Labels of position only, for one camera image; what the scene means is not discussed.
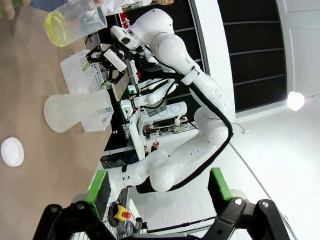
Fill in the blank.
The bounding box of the round white flask cap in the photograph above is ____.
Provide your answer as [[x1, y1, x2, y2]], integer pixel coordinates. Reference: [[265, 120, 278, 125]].
[[0, 136, 25, 168]]

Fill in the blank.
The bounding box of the round ceiling lamp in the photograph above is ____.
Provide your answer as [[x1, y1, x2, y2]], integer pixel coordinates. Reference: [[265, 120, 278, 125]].
[[287, 91, 306, 112]]

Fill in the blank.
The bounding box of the white perforated plastic basket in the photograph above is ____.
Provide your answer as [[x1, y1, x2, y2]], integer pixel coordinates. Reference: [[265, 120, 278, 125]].
[[59, 49, 114, 133]]

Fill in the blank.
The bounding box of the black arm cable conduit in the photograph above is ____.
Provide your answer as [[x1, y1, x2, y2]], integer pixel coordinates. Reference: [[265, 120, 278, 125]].
[[134, 57, 235, 193]]

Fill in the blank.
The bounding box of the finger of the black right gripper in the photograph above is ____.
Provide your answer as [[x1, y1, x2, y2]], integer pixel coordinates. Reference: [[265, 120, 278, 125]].
[[81, 45, 103, 73], [100, 69, 126, 89]]

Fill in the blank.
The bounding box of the person's hand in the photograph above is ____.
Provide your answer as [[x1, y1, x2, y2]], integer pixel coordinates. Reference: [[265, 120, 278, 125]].
[[3, 0, 31, 20]]

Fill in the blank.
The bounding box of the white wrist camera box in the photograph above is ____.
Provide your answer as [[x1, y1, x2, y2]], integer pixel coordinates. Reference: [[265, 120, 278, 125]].
[[103, 48, 127, 72]]

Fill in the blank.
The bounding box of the translucent white conical flask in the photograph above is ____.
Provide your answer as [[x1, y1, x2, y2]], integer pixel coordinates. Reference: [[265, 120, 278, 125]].
[[44, 89, 111, 133]]

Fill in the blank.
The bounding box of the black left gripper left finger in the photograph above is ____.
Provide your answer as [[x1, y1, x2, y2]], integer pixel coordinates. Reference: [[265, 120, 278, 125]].
[[32, 169, 118, 240]]

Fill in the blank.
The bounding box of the wide clear plastic beaker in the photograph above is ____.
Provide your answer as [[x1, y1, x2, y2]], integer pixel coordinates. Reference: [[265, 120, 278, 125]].
[[44, 0, 108, 48]]

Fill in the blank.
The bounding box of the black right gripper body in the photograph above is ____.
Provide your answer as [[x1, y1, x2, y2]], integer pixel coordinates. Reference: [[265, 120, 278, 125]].
[[99, 53, 121, 74]]

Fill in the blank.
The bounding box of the yellow emergency stop box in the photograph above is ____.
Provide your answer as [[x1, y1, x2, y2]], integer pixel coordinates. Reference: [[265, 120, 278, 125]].
[[114, 204, 132, 222]]

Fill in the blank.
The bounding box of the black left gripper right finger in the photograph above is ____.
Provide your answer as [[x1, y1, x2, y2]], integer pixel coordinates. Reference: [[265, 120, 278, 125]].
[[202, 167, 298, 240]]

